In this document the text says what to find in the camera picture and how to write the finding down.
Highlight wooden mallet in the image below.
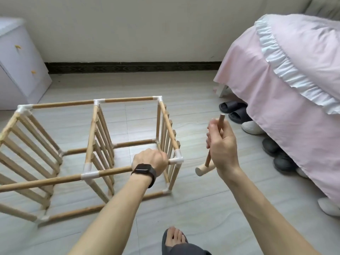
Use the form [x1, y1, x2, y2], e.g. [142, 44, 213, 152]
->
[194, 114, 226, 177]

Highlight person's left forearm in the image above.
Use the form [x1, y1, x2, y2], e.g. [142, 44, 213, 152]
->
[69, 175, 155, 255]

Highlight person's right forearm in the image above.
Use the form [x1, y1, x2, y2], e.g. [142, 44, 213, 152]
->
[223, 167, 319, 255]

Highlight person's left hand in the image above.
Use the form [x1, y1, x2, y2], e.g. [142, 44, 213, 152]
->
[132, 148, 170, 177]

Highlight white box cabinet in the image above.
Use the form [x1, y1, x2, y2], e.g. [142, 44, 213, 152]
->
[0, 17, 52, 110]

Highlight white bed leg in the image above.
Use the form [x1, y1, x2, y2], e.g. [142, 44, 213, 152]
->
[215, 85, 230, 98]

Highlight dark shoe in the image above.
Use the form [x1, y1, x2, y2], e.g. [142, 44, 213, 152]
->
[262, 136, 282, 156]
[273, 151, 298, 173]

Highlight person's black sandal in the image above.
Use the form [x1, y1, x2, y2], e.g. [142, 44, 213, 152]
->
[162, 227, 189, 255]

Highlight person's right hand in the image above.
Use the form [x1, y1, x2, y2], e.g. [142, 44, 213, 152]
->
[206, 118, 241, 181]

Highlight black slipper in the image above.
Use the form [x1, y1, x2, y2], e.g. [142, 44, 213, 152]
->
[228, 108, 253, 124]
[219, 101, 248, 114]

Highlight pink ruffled bed skirt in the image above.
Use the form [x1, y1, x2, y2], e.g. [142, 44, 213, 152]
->
[214, 13, 340, 208]

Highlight black smartwatch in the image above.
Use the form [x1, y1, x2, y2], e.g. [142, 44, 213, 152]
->
[131, 163, 158, 188]

